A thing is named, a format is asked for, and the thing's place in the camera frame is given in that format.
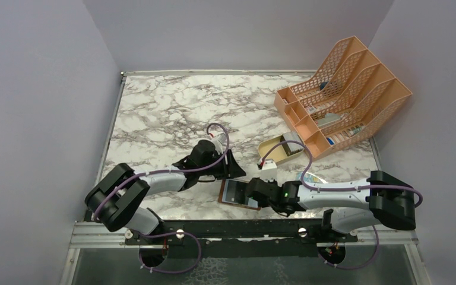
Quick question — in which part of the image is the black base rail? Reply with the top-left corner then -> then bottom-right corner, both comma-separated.
125,218 -> 357,260

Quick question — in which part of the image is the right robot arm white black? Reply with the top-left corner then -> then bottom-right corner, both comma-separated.
245,170 -> 423,242

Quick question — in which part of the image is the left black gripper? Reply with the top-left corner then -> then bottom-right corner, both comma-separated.
198,150 -> 246,181

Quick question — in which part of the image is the orange plastic file organizer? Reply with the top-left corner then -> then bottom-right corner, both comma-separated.
274,36 -> 412,160

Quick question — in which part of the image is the beige oval tray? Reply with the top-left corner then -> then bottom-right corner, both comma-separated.
257,135 -> 304,165

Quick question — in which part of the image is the stack of credit cards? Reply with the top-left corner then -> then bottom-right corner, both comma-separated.
280,135 -> 304,156

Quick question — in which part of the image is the black credit card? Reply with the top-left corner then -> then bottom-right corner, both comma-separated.
223,180 -> 247,205

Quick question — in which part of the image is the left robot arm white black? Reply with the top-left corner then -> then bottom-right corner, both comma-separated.
84,140 -> 246,244

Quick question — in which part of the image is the brown leather card holder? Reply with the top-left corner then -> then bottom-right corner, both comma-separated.
217,179 -> 261,211

